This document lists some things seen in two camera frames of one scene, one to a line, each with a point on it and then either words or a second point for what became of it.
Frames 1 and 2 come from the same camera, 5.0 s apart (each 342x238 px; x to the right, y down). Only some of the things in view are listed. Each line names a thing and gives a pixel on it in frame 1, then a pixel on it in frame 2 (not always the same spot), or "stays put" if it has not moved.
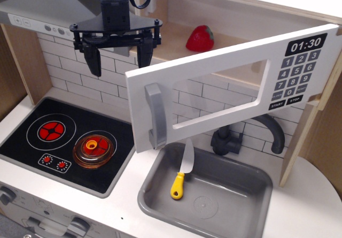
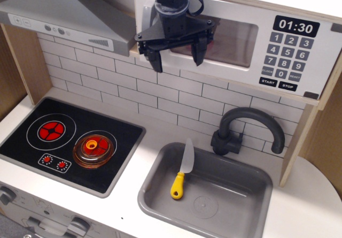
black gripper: (116, 25) to (176, 29)
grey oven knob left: (7, 195) stays put
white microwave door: (298, 70) to (288, 50)
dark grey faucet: (224, 141) stays put
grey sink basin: (223, 197) stays put
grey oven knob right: (79, 225) stays put
